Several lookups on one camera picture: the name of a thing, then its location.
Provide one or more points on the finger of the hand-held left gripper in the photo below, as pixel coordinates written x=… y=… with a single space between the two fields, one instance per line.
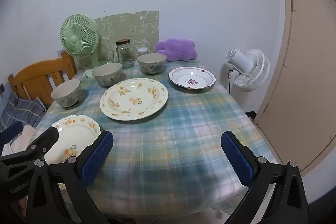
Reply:
x=10 y=131
x=44 y=138

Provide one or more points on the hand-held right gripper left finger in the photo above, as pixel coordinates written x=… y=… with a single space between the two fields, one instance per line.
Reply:
x=98 y=153

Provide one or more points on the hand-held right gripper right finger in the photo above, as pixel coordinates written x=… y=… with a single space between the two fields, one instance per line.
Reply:
x=236 y=158

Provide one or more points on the small scalloped yellow flower plate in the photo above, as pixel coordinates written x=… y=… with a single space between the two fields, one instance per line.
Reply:
x=76 y=134

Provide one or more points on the grey floral ceramic bowl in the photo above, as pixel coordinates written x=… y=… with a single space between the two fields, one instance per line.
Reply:
x=152 y=64
x=107 y=74
x=65 y=94

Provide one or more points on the large yellow flower plate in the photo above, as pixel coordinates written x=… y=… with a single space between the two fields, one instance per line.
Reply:
x=134 y=99

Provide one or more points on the white red flower plate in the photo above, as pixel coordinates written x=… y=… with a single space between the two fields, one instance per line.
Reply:
x=193 y=78

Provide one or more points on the white cloth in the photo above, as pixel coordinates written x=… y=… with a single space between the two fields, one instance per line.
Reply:
x=21 y=137

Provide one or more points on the blue striped bedding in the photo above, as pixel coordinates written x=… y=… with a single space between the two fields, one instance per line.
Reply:
x=23 y=108

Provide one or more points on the wooden headboard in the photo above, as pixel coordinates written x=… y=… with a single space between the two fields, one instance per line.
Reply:
x=36 y=74

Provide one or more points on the plaid tablecloth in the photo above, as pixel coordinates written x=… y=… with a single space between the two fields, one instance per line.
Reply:
x=170 y=148

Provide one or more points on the white fan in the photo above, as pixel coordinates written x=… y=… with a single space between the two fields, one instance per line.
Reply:
x=249 y=69

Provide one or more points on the clear glass mug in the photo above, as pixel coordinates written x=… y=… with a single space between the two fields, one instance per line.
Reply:
x=115 y=54

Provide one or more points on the glass jar with dark lid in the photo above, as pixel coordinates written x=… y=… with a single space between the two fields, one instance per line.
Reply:
x=125 y=54

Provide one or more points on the green desk fan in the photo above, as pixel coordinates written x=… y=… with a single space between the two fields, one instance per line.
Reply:
x=76 y=37

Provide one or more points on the small jar with white lid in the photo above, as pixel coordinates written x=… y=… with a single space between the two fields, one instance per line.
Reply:
x=143 y=50

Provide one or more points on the beige door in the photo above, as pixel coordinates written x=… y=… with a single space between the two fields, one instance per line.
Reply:
x=307 y=69

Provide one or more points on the purple plush cushion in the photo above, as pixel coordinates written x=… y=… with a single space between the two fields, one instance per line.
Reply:
x=176 y=49

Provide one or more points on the green printed board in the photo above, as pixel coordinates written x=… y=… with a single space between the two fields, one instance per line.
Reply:
x=126 y=27

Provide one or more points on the wall socket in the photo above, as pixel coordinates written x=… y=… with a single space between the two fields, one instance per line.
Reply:
x=1 y=88

